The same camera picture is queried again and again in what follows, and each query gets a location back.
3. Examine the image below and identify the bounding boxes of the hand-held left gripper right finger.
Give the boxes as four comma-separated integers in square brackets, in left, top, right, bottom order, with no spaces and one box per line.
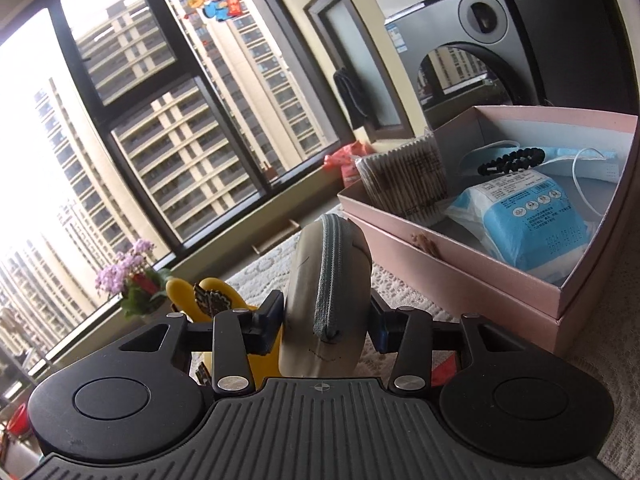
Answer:
[369,292,507,395]

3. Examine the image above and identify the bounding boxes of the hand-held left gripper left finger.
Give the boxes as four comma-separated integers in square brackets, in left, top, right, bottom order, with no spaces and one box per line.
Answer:
[119,290,286,395]

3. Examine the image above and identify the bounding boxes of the grey zipper pouch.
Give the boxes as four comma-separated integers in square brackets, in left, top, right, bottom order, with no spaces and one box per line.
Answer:
[277,212,373,379]

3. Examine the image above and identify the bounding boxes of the pink cardboard box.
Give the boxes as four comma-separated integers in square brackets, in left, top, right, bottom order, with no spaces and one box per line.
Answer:
[337,105,640,357]

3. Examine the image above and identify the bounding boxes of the cotton swab pack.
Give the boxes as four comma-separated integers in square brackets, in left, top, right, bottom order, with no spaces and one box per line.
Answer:
[352,135,449,224]

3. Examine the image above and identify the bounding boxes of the blue white wet wipes pack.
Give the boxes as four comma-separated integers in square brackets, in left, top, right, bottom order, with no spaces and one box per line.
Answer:
[444,169,594,282]

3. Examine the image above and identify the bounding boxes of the black hair clip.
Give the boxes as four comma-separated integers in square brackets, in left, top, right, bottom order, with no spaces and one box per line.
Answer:
[476,146,546,177]

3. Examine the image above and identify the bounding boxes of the blue face mask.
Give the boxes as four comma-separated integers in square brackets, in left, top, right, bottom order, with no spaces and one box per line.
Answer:
[457,140,624,222]

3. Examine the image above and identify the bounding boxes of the yellow plush toy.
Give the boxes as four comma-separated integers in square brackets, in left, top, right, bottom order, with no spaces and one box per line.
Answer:
[165,277,283,391]

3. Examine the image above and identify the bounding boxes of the pink potted flowers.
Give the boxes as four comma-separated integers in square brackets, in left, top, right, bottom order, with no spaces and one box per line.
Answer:
[95,239,173,324]

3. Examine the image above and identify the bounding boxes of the red plastic bag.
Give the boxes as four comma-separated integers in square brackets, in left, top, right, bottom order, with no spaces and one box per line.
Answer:
[322,141,377,185]

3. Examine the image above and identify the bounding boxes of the white lace tablecloth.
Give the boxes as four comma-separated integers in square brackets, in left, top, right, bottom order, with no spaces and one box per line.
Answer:
[225,240,640,480]

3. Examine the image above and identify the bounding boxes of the dark hanging cloth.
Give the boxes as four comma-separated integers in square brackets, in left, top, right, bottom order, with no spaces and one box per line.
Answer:
[332,67,372,132]

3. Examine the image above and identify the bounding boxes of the frosted glass window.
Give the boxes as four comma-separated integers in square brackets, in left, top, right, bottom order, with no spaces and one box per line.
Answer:
[302,0,427,142]

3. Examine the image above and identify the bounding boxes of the silver washing machine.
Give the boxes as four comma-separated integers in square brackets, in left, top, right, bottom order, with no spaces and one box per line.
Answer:
[375,0,640,111]

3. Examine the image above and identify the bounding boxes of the black framed large window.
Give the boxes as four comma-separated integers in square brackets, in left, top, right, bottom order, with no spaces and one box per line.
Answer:
[0,0,362,376]

